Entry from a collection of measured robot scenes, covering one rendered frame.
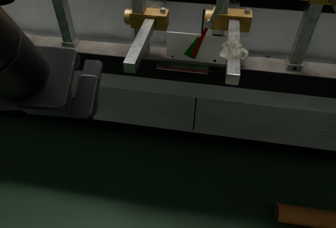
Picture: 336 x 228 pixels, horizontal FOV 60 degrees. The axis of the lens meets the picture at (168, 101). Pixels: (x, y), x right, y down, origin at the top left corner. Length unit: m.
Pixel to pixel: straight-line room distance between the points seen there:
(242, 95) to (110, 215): 0.79
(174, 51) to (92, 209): 0.83
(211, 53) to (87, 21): 0.57
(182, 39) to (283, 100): 0.43
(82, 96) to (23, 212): 1.26
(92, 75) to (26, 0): 1.07
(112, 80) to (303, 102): 0.70
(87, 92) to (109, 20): 0.94
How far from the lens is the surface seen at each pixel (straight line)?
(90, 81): 0.32
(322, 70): 1.05
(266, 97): 1.10
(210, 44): 0.94
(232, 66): 0.69
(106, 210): 1.43
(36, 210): 1.53
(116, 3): 1.20
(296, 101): 1.13
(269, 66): 1.01
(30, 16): 1.40
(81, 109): 0.31
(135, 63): 0.73
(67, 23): 1.05
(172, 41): 0.95
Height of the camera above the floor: 1.25
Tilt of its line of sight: 42 degrees down
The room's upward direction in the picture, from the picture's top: straight up
